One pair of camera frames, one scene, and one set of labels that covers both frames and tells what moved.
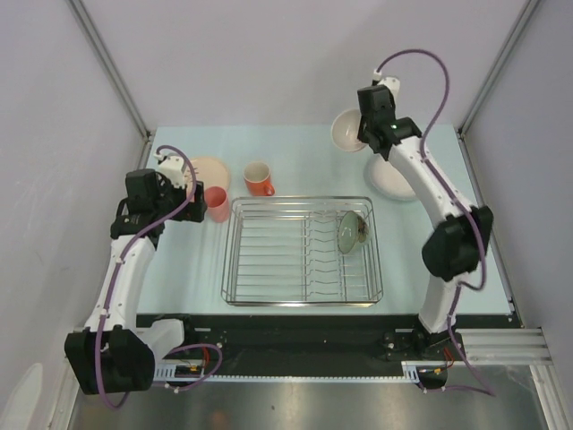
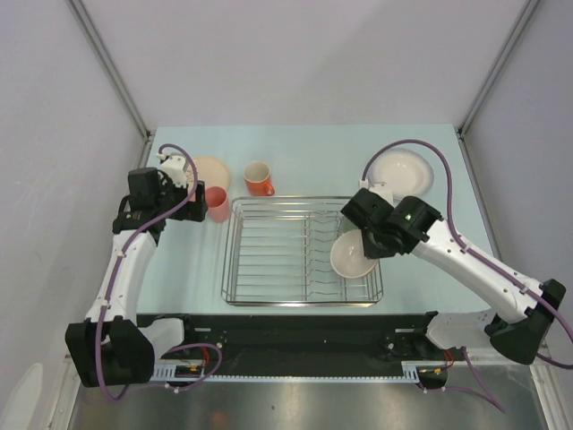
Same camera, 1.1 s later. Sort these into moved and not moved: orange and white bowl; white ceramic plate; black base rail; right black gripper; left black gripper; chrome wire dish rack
Moved: orange and white bowl; right black gripper
Not moved: white ceramic plate; chrome wire dish rack; black base rail; left black gripper
